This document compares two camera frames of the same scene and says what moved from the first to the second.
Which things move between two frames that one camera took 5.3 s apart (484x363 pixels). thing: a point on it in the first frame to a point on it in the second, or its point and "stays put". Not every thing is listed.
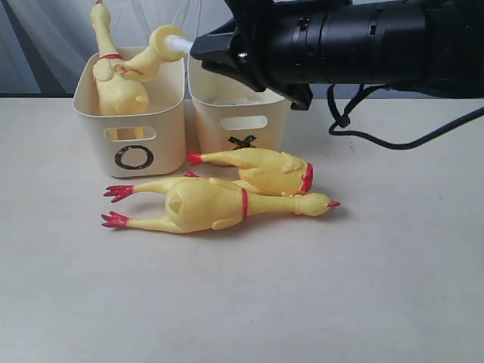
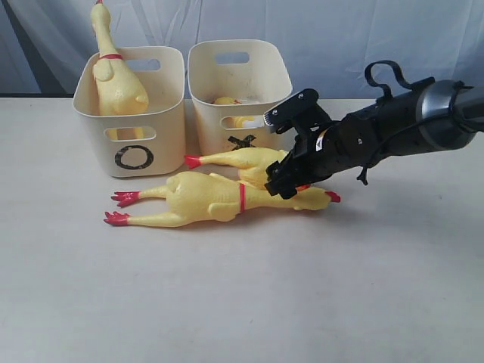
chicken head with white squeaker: [168, 43] to [238, 122]
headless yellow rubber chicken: [265, 171] stays put
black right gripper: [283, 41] to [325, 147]
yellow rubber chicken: [117, 94] stays put
